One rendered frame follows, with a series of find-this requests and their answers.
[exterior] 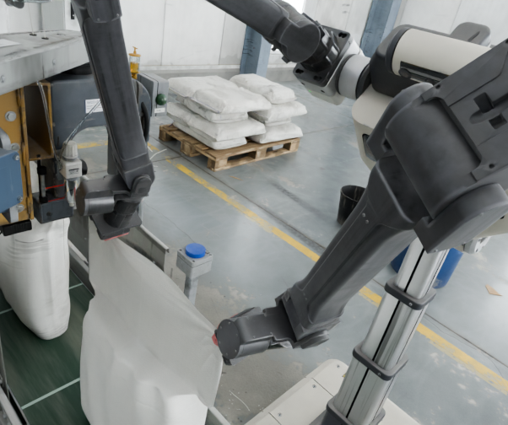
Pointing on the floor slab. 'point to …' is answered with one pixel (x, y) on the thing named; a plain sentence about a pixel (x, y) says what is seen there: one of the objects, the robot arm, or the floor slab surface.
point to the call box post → (191, 288)
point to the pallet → (216, 159)
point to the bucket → (348, 201)
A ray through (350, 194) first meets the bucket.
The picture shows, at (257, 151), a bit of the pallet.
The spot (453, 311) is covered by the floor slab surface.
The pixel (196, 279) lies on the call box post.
